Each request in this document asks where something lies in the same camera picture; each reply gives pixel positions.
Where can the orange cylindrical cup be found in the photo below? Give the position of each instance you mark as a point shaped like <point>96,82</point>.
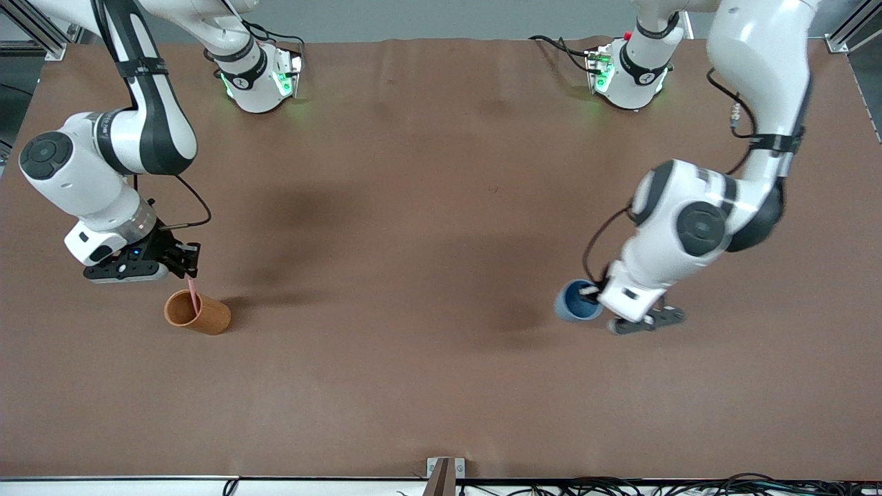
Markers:
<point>210,318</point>

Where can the pink chopstick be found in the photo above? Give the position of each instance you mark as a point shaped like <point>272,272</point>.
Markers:
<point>195,296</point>

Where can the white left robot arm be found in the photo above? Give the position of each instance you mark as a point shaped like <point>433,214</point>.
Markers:
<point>689,227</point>

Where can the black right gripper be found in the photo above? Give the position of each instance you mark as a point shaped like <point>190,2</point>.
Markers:
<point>163,246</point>

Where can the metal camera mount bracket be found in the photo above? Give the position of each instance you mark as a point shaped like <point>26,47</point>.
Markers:
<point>444,475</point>

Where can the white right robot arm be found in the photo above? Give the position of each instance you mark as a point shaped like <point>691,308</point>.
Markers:
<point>110,186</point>

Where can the brown table cover sheet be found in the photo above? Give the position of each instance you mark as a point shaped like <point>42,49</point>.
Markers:
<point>413,379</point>

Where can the blue cup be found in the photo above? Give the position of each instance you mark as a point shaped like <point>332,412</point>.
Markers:
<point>572,308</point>

